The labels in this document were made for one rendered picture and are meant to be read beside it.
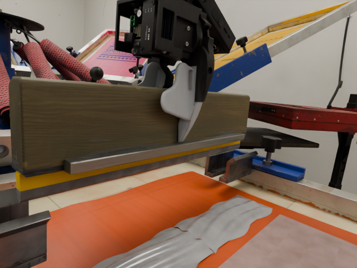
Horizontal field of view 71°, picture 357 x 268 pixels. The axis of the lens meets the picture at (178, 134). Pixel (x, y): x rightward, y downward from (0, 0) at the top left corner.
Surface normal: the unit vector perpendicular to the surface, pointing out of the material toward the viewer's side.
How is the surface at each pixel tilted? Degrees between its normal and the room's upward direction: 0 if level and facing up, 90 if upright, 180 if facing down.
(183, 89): 84
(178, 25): 90
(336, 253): 0
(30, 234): 90
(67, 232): 0
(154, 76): 95
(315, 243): 0
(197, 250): 33
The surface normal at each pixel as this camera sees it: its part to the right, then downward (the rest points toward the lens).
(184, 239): 0.46, -0.70
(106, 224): 0.10, -0.98
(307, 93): -0.67, 0.07
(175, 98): 0.75, 0.10
